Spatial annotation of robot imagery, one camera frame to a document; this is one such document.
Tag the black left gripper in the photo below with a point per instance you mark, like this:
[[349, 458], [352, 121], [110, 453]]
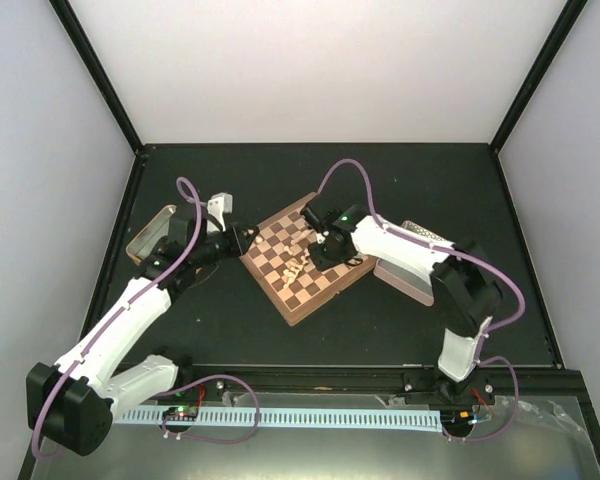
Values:
[[239, 244]]

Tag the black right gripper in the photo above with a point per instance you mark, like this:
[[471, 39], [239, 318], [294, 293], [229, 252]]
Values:
[[322, 263]]

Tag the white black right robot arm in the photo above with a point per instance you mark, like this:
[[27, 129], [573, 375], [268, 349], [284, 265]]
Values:
[[470, 294]]

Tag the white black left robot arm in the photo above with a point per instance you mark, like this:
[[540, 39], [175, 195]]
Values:
[[75, 401]]

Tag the wooden chess board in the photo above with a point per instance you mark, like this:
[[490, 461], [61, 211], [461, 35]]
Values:
[[313, 288]]

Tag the left controller circuit board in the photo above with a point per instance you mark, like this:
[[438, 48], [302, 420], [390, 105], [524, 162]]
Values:
[[180, 413]]

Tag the controller circuit board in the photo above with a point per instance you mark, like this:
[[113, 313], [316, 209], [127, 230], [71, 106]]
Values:
[[180, 413], [465, 417]]

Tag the right controller circuit board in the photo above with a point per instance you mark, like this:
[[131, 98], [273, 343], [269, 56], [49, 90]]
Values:
[[465, 417]]

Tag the light wooden king piece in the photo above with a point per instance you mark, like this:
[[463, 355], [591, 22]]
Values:
[[296, 240]]

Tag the light wooden knight piece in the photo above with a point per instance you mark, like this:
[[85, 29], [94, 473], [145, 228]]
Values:
[[290, 275]]

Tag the yellow bear tin box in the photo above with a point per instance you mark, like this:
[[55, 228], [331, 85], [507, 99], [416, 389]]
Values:
[[141, 246]]

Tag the pink patterned plastic basket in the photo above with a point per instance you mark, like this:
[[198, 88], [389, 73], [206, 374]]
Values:
[[409, 268]]

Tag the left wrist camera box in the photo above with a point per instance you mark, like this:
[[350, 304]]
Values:
[[217, 207]]

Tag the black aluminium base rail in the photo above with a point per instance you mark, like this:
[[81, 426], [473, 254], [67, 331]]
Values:
[[426, 382]]

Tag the white slotted cable duct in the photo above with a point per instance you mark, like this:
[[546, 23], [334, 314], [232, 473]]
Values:
[[400, 420]]

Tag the black frame post left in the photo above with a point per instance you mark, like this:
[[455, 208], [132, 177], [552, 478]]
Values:
[[69, 20]]

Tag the black frame post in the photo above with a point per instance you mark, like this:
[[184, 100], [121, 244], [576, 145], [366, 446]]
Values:
[[69, 20], [557, 36]]

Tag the black frame post right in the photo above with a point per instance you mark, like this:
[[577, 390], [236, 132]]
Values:
[[557, 36]]

